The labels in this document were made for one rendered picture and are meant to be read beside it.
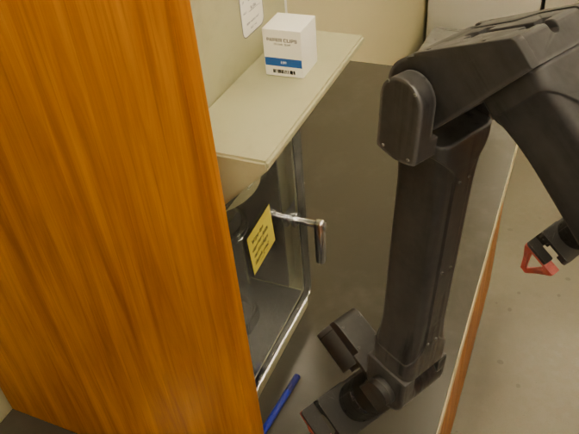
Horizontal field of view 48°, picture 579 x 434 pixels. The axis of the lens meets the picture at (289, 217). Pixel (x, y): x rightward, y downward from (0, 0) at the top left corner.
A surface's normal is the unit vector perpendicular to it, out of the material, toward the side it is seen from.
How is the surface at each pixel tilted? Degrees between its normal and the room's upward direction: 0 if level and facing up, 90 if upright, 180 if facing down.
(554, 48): 44
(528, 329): 0
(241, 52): 90
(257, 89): 0
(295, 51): 90
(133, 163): 90
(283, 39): 90
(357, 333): 25
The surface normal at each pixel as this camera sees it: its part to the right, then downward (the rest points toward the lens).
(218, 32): 0.92, 0.19
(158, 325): -0.39, 0.60
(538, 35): 0.38, -0.24
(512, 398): -0.07, -0.77
